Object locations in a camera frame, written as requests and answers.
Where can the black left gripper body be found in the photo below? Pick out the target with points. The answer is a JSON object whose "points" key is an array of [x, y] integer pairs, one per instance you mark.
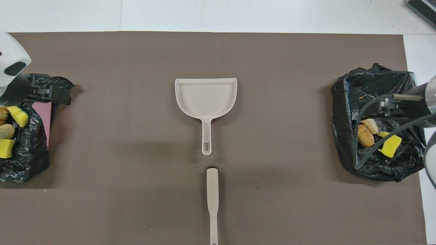
{"points": [[18, 92]]}

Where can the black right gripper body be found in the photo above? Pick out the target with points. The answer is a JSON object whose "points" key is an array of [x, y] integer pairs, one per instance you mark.
{"points": [[414, 103]]}

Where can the toy croissant pastry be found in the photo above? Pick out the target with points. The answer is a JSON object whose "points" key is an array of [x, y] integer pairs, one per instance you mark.
{"points": [[2, 115], [370, 125]]}

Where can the yellow sponge chunk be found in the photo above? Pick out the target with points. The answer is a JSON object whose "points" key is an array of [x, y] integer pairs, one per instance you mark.
{"points": [[18, 115], [390, 145], [6, 148]]}

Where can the brown toy bread roll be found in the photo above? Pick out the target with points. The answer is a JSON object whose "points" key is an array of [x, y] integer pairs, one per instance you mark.
{"points": [[364, 136]]}

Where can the pale toy pastry piece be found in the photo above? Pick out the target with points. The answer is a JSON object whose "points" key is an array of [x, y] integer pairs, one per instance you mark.
{"points": [[6, 131]]}

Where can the beige plastic dustpan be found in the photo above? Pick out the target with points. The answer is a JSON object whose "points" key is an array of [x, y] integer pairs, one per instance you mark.
{"points": [[205, 98]]}

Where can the beige brush with black bristles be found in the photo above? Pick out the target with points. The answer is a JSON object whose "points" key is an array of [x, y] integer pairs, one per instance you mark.
{"points": [[212, 197]]}

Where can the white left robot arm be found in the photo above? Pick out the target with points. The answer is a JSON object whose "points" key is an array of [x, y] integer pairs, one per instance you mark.
{"points": [[10, 58]]}

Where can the pink plastic bin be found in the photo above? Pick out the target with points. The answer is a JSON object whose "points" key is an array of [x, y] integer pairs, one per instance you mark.
{"points": [[44, 115]]}

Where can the black bag lined open bin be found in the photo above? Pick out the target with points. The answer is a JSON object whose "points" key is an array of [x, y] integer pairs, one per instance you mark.
{"points": [[344, 136]]}

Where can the crumpled black trash bag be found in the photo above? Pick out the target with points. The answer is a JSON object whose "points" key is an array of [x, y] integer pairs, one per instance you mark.
{"points": [[30, 149]]}

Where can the dark ribbed corner object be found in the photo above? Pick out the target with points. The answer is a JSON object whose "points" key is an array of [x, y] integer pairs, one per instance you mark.
{"points": [[422, 8]]}

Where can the brown table mat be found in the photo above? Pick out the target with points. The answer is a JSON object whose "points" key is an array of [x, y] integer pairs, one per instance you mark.
{"points": [[218, 54]]}

